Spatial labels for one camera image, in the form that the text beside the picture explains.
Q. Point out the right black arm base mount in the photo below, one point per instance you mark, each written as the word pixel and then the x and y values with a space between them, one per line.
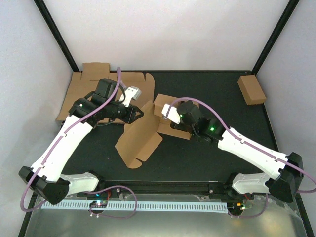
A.
pixel 224 191

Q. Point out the black frame post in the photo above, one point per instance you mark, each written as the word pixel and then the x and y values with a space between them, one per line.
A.
pixel 45 13
pixel 284 18

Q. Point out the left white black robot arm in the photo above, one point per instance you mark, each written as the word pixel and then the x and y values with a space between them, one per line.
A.
pixel 110 100

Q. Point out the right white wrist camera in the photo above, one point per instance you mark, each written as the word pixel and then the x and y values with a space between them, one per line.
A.
pixel 170 113

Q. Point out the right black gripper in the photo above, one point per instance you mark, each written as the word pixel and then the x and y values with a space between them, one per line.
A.
pixel 174 127

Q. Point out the folded small cardboard box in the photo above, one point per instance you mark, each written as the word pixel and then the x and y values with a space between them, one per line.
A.
pixel 251 90

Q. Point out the white slotted cable duct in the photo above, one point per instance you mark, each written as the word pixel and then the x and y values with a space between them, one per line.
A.
pixel 162 206

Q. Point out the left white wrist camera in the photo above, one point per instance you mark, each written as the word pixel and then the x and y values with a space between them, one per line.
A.
pixel 131 93

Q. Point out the metal front plate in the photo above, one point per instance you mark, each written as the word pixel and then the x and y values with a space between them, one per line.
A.
pixel 272 220

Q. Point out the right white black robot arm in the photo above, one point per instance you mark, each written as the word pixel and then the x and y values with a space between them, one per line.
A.
pixel 281 174

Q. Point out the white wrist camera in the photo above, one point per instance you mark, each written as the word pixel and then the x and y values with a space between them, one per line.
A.
pixel 131 93
pixel 170 113

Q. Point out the black aluminium rail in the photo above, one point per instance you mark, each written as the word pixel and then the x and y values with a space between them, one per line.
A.
pixel 166 187

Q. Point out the right black frame post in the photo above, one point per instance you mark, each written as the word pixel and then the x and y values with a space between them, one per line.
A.
pixel 284 18

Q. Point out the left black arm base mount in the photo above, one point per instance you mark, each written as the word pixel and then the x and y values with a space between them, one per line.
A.
pixel 103 191

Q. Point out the left black frame post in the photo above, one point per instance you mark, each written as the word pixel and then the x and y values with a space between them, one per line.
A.
pixel 45 13

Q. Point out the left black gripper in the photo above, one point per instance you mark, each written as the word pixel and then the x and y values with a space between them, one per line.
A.
pixel 134 108

